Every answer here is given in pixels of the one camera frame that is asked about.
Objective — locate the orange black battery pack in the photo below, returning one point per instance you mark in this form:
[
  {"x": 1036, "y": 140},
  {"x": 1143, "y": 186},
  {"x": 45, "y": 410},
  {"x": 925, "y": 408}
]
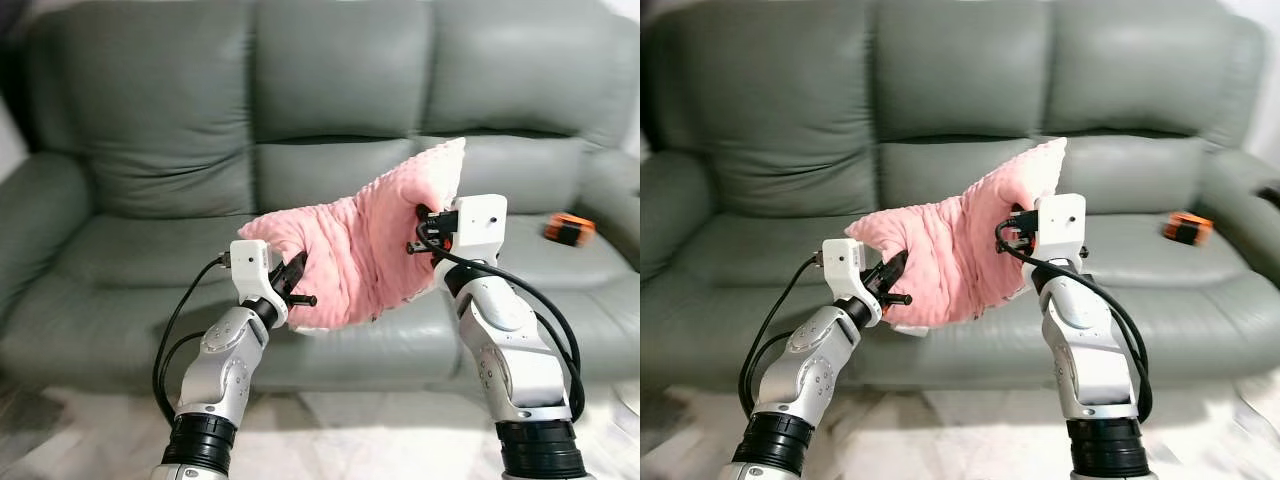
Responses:
[
  {"x": 1188, "y": 228},
  {"x": 570, "y": 229}
]

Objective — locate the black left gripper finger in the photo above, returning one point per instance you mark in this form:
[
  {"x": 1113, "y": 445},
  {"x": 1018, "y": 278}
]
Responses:
[
  {"x": 894, "y": 270},
  {"x": 296, "y": 272}
]

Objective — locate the black game controller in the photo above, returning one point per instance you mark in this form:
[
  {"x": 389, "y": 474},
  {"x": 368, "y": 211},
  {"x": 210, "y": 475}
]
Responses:
[{"x": 1262, "y": 190}]

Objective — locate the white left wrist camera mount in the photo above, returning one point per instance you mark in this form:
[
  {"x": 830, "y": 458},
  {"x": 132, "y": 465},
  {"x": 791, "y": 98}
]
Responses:
[
  {"x": 848, "y": 265},
  {"x": 255, "y": 265}
]

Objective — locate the pink pillow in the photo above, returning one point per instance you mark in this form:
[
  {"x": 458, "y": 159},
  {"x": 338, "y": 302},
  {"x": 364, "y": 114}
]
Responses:
[
  {"x": 950, "y": 260},
  {"x": 370, "y": 250}
]

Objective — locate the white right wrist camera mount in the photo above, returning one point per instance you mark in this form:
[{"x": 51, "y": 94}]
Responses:
[
  {"x": 480, "y": 225},
  {"x": 1062, "y": 225}
]

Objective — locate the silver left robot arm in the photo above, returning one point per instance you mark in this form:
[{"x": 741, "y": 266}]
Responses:
[
  {"x": 225, "y": 370},
  {"x": 810, "y": 370}
]

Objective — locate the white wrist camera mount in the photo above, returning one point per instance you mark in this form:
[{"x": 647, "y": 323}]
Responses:
[
  {"x": 255, "y": 265},
  {"x": 480, "y": 225},
  {"x": 1062, "y": 225},
  {"x": 848, "y": 265}
]

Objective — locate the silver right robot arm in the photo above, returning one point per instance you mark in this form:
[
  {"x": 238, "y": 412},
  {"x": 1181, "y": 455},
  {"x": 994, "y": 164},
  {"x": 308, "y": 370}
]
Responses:
[
  {"x": 510, "y": 340},
  {"x": 1090, "y": 340}
]

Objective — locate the grey green leather sofa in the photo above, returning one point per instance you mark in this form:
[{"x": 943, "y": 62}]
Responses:
[
  {"x": 330, "y": 70},
  {"x": 960, "y": 70}
]

